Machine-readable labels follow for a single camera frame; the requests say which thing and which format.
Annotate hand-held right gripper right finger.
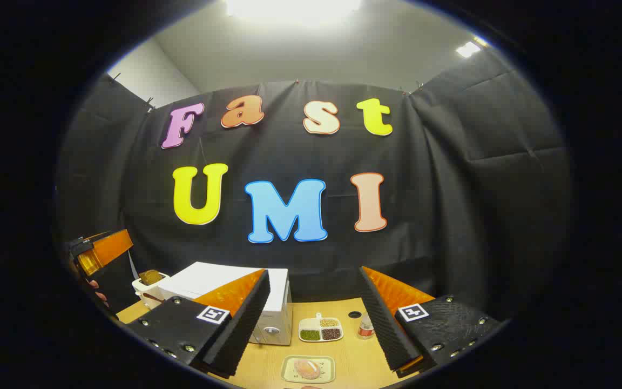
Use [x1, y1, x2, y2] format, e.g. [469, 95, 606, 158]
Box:
[358, 265, 502, 379]

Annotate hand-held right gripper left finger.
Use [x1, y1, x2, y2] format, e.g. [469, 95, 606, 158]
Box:
[126, 269, 272, 379]

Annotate white microwave oven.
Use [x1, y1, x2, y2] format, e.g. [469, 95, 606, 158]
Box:
[155, 262, 293, 346]

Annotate crumb-coated cream bun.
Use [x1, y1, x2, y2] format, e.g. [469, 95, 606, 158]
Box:
[294, 359, 321, 380]

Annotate white toaster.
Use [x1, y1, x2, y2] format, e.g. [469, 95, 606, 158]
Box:
[132, 270, 171, 310]

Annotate divided dish of beans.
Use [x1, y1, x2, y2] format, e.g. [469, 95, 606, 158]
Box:
[298, 312, 344, 343]

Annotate pale square plate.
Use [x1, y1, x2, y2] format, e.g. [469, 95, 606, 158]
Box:
[281, 354, 336, 385]

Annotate small ceiling light panel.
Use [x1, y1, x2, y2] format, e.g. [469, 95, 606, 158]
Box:
[456, 38, 483, 58]

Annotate large ceiling light panel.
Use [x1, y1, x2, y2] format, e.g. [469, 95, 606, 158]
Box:
[225, 0, 363, 25]

